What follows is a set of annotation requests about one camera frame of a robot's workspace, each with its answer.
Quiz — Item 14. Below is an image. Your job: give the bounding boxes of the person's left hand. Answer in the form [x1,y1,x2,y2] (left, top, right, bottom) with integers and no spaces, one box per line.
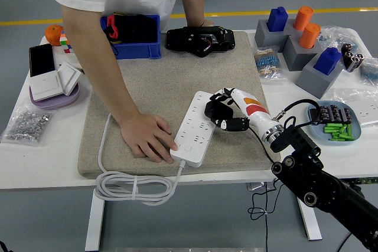
[187,19,215,28]

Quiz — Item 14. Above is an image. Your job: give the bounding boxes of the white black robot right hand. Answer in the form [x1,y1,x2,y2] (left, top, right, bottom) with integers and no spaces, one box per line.
[204,87,281,139]

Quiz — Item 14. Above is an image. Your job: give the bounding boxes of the person's right hand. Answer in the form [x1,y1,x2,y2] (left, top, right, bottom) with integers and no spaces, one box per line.
[120,113,178,164]

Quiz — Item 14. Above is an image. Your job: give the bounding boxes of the black plug with cord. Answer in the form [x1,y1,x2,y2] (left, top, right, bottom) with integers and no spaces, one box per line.
[204,98,286,221]

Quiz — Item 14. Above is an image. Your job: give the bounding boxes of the white power strip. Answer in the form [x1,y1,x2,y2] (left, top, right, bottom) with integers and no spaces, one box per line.
[170,90,218,168]

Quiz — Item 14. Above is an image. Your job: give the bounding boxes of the black device housing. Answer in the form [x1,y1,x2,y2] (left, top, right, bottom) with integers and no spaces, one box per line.
[165,26,236,58]

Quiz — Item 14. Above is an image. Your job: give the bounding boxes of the low grey holder block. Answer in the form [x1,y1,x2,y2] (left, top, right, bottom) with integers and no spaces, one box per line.
[254,18,299,48]

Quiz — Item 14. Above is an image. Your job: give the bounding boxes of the black cylindrical capacitor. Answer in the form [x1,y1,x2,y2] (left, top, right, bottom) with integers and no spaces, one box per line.
[342,107,354,125]
[330,104,343,123]
[308,107,321,125]
[320,106,331,125]

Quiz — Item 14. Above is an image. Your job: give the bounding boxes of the grey-brown mat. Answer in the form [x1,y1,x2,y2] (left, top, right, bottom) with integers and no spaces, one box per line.
[77,30,282,179]

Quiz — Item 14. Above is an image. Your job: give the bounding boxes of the tall grey holder block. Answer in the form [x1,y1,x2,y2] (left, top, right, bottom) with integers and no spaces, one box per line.
[295,57,345,100]

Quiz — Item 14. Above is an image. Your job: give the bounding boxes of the blue bottle-shaped block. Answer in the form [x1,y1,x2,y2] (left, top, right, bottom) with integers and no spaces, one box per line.
[313,47,343,76]
[267,6,289,32]

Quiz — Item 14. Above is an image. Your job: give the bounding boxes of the medium grey holder block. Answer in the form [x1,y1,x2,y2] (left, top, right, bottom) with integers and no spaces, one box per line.
[282,35,323,72]

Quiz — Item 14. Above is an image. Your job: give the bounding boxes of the blue plastic bin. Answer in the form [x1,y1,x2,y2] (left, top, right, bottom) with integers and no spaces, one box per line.
[99,14,162,60]

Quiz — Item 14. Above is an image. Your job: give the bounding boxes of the pile of green tubes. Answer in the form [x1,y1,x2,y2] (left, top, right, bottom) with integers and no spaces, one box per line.
[323,122,355,142]

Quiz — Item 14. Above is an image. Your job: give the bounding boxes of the orange cylinder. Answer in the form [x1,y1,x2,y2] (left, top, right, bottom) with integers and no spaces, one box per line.
[293,5,314,31]
[298,22,322,50]

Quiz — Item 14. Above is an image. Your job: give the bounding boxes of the purple round tray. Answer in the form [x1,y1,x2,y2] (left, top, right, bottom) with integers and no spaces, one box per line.
[29,82,80,110]

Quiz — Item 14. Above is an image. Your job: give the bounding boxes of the white table leg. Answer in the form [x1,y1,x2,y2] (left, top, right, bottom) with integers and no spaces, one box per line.
[292,180,323,241]
[84,189,105,251]

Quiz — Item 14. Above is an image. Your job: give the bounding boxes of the light blue tray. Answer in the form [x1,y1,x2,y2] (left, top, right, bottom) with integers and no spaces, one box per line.
[306,100,363,146]

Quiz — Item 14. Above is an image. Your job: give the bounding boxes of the clear plastic bag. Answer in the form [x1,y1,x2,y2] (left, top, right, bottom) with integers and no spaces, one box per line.
[318,24,360,54]

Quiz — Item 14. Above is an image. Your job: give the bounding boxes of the bagged white socket panel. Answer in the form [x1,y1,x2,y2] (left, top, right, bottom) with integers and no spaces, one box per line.
[333,88,378,127]

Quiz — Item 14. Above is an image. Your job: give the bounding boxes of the bundle of black capacitors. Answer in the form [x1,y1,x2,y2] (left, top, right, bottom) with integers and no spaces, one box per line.
[341,42,366,73]

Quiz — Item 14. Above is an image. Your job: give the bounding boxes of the bag of metal nuts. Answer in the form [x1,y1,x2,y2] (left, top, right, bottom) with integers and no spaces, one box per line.
[0,106,56,148]

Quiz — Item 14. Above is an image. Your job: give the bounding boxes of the bag of blue resistors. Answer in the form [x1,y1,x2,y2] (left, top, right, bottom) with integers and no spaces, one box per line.
[359,56,378,86]

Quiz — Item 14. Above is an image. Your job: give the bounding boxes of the colourful puzzle cube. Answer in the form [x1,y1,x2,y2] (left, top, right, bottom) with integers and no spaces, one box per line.
[59,30,73,54]

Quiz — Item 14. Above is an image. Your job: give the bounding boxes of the black smartphone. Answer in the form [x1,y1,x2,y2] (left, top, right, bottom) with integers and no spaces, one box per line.
[28,43,56,78]

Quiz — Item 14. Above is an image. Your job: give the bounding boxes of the orange fruit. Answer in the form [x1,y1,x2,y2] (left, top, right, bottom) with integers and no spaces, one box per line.
[44,24,65,47]

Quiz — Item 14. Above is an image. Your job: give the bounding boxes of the white power cord with plug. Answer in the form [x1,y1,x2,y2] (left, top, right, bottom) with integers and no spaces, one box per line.
[93,112,187,207]

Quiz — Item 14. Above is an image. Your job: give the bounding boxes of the black red cloth straps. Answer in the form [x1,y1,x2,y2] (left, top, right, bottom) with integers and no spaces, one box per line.
[105,12,158,45]

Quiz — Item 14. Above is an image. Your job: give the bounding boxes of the small white wall switch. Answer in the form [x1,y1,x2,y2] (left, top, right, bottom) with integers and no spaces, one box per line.
[57,61,82,96]

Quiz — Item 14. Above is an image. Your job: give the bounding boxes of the large white wall switch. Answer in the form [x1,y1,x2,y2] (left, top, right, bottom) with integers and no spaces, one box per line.
[29,70,64,102]

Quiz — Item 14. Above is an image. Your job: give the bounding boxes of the black hanging cable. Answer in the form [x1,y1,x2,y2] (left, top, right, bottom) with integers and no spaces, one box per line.
[265,182,269,252]

